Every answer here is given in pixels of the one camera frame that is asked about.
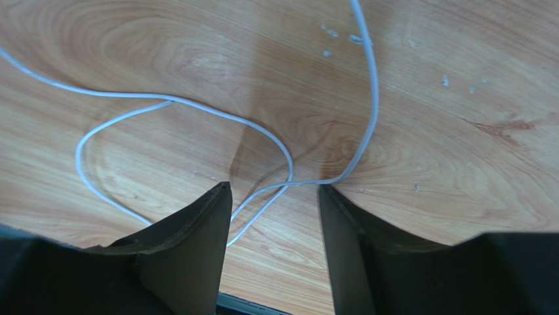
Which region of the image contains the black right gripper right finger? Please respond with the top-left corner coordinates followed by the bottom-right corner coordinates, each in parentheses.
top-left (318, 185), bottom-right (558, 314)

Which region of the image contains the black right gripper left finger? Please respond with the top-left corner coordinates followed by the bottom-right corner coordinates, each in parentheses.
top-left (1, 182), bottom-right (232, 314)

